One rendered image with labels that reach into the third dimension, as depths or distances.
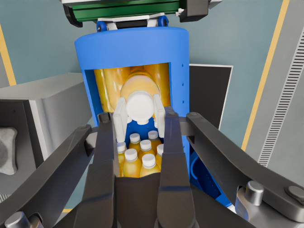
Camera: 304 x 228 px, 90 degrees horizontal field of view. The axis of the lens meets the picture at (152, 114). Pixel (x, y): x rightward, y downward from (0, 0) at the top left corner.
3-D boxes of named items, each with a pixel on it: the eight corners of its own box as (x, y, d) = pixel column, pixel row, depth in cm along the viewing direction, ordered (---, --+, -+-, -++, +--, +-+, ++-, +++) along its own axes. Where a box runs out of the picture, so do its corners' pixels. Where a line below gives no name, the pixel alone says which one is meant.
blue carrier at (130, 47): (127, 221, 83) (127, 298, 56) (89, 45, 52) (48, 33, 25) (178, 211, 86) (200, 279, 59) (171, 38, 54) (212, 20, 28)
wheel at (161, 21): (157, 30, 50) (163, 30, 49) (156, 15, 48) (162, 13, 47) (164, 31, 54) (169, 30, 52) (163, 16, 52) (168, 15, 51)
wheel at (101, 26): (102, 35, 48) (108, 35, 49) (100, 19, 47) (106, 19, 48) (97, 37, 51) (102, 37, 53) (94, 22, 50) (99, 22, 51)
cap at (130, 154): (135, 152, 52) (134, 147, 52) (139, 158, 49) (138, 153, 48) (124, 155, 51) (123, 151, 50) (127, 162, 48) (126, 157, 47)
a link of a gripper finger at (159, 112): (157, 111, 14) (165, 110, 15) (153, 93, 21) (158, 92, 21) (159, 138, 16) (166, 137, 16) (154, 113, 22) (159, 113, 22)
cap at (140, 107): (153, 116, 23) (154, 121, 21) (127, 116, 23) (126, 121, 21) (153, 91, 22) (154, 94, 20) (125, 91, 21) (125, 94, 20)
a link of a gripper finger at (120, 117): (124, 142, 15) (117, 143, 15) (128, 116, 22) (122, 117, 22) (120, 115, 14) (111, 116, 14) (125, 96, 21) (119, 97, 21)
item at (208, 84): (163, 182, 200) (165, 192, 186) (173, 62, 148) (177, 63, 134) (201, 182, 204) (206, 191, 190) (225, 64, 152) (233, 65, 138)
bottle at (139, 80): (153, 96, 41) (163, 125, 24) (126, 96, 40) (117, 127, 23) (153, 68, 38) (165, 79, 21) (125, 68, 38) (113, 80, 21)
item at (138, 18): (119, 34, 54) (114, 28, 42) (118, 26, 53) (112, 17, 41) (147, 31, 54) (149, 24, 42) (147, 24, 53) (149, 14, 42)
